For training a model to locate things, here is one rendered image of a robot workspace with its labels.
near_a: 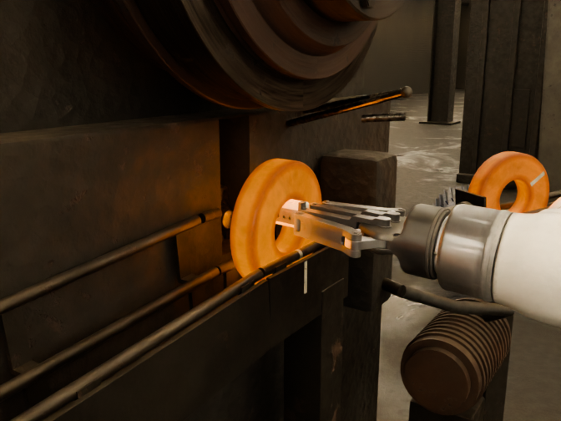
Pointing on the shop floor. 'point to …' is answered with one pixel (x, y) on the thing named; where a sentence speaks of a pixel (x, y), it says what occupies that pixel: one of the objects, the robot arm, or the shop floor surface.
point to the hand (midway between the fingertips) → (280, 210)
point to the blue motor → (449, 196)
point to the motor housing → (453, 365)
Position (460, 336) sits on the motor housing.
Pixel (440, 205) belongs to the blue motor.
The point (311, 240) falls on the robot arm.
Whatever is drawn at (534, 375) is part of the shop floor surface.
